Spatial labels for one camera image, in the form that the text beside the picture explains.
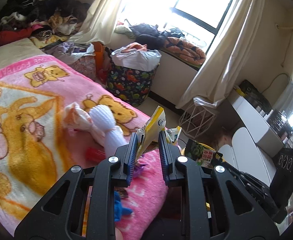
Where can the silver framed mirror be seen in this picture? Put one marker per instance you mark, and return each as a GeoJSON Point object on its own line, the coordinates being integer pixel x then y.
{"type": "Point", "coordinates": [290, 100]}

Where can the blue cloth scrap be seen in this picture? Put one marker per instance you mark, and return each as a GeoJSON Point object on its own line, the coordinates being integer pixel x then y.
{"type": "Point", "coordinates": [120, 205]}

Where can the floral storage box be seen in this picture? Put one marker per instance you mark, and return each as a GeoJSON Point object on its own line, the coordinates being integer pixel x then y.
{"type": "Point", "coordinates": [85, 66]}

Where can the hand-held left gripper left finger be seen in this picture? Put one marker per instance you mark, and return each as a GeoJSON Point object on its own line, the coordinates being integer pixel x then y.
{"type": "Point", "coordinates": [131, 167]}

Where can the pile of clothes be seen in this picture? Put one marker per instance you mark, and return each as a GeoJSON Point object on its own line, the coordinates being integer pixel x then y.
{"type": "Point", "coordinates": [44, 7]}

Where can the purple wrapper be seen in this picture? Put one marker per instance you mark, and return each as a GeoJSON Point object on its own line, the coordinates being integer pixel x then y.
{"type": "Point", "coordinates": [139, 168]}

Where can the orange patterned quilt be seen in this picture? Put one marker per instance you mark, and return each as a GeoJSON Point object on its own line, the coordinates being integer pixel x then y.
{"type": "Point", "coordinates": [186, 50]}

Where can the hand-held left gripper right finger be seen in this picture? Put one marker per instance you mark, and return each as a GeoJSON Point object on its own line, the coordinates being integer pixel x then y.
{"type": "Point", "coordinates": [164, 166]}

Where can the orange cloth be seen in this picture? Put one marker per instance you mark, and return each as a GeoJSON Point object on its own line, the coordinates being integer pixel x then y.
{"type": "Point", "coordinates": [134, 47]}

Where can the brown cardboard box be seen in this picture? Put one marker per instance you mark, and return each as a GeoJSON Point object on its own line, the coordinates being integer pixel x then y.
{"type": "Point", "coordinates": [222, 138]}

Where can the dinosaur print fabric basket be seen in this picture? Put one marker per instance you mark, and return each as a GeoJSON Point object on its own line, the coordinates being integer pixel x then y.
{"type": "Point", "coordinates": [129, 85]}

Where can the white plastic bag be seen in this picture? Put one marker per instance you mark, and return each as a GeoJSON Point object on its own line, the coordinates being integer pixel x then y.
{"type": "Point", "coordinates": [136, 60]}

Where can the window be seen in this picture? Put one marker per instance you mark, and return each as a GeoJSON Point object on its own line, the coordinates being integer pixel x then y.
{"type": "Point", "coordinates": [186, 2]}

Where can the cream curtain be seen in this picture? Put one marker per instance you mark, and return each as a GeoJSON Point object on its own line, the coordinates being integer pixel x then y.
{"type": "Point", "coordinates": [224, 50]}
{"type": "Point", "coordinates": [101, 15]}

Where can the yellow snack bag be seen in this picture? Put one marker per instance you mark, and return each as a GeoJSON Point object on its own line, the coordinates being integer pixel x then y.
{"type": "Point", "coordinates": [154, 123]}

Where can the red plastic bottle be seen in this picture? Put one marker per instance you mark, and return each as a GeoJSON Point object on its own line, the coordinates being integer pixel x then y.
{"type": "Point", "coordinates": [94, 154]}

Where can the crumpled orange white wrapper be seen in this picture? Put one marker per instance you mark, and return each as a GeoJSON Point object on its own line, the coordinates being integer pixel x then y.
{"type": "Point", "coordinates": [76, 116]}

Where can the dark clothes heap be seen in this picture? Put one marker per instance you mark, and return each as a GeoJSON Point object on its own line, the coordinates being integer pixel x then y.
{"type": "Point", "coordinates": [149, 31]}

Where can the pink bear printed blanket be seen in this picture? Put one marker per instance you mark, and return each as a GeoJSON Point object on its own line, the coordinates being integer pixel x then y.
{"type": "Point", "coordinates": [24, 135]}

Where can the cluster of dark bottles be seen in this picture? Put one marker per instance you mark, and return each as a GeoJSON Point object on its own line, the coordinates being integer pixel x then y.
{"type": "Point", "coordinates": [274, 122]}

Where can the small dark wrapper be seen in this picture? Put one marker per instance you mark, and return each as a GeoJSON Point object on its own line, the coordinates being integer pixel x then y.
{"type": "Point", "coordinates": [122, 193]}

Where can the lilac white clothes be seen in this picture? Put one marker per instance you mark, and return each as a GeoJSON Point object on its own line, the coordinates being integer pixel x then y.
{"type": "Point", "coordinates": [64, 50]}

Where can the beige pillow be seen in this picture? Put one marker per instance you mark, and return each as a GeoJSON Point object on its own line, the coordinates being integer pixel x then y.
{"type": "Point", "coordinates": [9, 52]}

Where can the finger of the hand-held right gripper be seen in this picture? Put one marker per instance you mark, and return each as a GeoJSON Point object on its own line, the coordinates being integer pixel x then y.
{"type": "Point", "coordinates": [251, 182]}

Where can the orange bag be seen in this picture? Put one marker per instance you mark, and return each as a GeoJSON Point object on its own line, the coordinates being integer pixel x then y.
{"type": "Point", "coordinates": [99, 57]}

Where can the yellow white crumpled wrapper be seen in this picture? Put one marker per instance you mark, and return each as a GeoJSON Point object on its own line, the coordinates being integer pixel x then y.
{"type": "Point", "coordinates": [172, 133]}

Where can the white desk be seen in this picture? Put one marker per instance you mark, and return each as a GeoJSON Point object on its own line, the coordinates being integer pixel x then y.
{"type": "Point", "coordinates": [254, 120]}

